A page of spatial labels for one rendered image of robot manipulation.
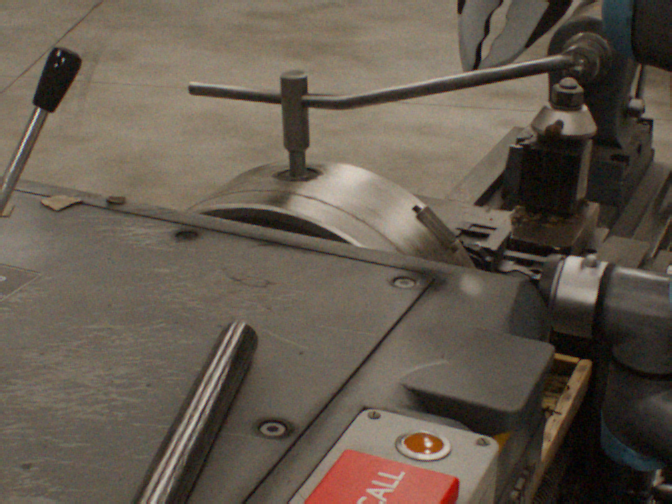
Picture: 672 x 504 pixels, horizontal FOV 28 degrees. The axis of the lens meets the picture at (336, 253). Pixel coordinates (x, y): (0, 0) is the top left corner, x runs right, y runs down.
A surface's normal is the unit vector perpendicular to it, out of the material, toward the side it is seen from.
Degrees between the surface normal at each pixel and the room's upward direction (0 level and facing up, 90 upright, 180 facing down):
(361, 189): 16
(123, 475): 0
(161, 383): 0
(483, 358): 0
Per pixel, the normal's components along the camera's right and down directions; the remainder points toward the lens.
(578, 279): -0.22, -0.46
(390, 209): 0.43, -0.76
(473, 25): -0.38, 0.35
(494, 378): 0.04, -0.92
